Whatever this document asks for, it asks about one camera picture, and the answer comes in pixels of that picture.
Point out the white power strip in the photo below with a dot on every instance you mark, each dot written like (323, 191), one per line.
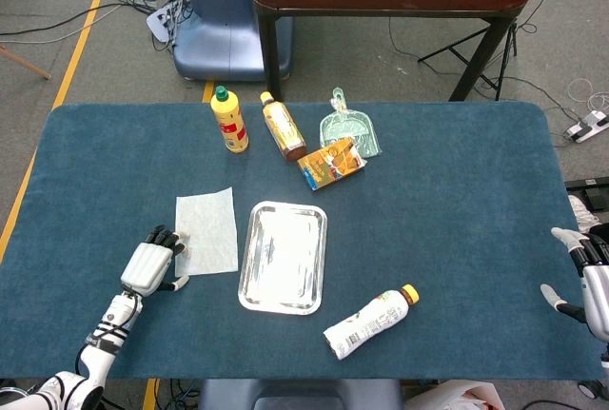
(587, 127)

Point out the brown tea bottle yellow label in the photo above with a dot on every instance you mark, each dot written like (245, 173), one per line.
(280, 127)

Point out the clear bagged green dustpan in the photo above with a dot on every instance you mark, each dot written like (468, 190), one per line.
(342, 127)

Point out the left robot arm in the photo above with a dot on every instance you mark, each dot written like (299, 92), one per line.
(111, 324)

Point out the white socket board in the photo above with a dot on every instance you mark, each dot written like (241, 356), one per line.
(159, 22)

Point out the blue table cloth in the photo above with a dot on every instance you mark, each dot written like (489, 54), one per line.
(476, 239)

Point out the black tripod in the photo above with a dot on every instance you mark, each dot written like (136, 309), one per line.
(513, 41)

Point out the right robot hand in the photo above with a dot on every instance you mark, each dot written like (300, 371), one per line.
(597, 296)

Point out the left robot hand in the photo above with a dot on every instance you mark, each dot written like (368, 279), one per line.
(145, 267)

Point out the blue machine base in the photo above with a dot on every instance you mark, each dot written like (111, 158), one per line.
(214, 25)

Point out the white plastic bag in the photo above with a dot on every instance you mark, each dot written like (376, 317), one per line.
(457, 398)

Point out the white label tea bottle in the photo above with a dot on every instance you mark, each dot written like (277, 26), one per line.
(371, 322)

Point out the wooden pole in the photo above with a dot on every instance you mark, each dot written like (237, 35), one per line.
(24, 62)

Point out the silver metal tray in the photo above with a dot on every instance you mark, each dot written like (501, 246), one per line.
(283, 258)

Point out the orange snack box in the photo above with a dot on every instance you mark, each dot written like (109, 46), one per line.
(328, 165)

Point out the black equipment base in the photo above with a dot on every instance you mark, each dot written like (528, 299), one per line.
(595, 189)

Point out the grey robot torso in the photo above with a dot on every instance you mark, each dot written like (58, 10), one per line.
(300, 396)

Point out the white paper towel sheet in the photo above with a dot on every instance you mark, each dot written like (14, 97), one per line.
(209, 229)

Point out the yellow squeeze bottle green cap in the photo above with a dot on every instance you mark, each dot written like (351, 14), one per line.
(230, 124)

